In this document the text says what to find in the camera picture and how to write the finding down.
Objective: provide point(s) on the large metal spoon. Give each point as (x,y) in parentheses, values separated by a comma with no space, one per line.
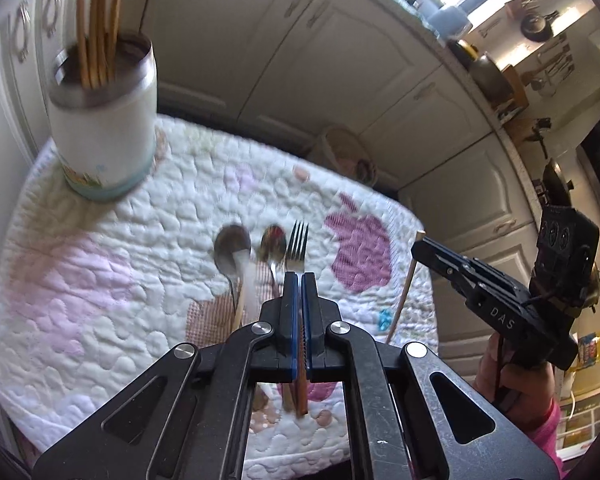
(227,250)

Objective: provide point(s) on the pale floor basket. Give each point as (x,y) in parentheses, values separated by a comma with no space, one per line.
(345,152)

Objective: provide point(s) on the dark pot with yellow rim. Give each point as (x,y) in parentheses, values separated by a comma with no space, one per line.
(462,50)

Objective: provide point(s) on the metal fork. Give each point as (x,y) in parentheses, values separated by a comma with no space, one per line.
(296,255)

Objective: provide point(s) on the hanging kitchen utensils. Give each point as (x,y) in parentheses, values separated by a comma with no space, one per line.
(555,65)

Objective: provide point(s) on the light blue kettle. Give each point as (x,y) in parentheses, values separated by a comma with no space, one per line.
(447,20)

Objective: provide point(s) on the person's right hand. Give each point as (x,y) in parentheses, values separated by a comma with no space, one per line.
(487,367)

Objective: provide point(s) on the patchwork quilt with apple print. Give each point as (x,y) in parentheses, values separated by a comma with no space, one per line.
(105,310)

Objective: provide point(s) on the wooden cutting board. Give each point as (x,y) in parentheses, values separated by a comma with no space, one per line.
(517,92)

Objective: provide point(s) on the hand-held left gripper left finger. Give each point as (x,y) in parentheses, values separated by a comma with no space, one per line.
(291,320)

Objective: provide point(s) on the patterned-end wooden chopstick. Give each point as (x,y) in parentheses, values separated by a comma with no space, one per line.
(404,290)

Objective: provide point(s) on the light wooden chopstick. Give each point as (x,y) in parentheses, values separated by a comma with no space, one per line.
(96,25)
(117,5)
(237,310)

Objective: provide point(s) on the white steel-rimmed jar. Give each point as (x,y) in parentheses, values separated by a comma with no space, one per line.
(102,145)

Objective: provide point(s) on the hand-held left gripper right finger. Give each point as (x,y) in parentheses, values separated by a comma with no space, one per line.
(308,320)

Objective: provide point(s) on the small metal spoon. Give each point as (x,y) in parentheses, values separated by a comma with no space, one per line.
(272,247)

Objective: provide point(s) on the hanging black frying pan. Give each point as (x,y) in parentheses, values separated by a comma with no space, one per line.
(535,27)

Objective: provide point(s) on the person's right forearm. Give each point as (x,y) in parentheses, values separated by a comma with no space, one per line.
(545,440)

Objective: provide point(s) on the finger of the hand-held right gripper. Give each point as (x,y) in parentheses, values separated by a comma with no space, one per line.
(460,265)
(440,272)

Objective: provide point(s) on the white kitchen cabinets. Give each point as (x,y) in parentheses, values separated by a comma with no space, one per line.
(330,60)

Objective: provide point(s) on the yellow cooking oil bottle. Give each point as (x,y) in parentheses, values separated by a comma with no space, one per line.
(590,350)

